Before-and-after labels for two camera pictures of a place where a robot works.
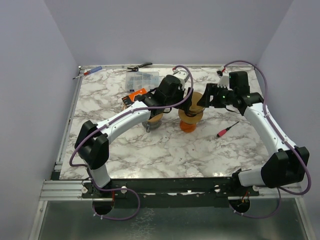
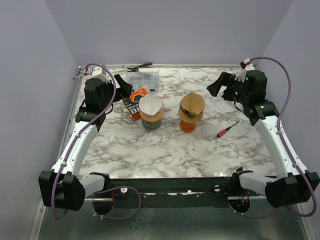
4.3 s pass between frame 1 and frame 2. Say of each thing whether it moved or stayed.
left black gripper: moved
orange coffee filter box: stayed
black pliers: stayed
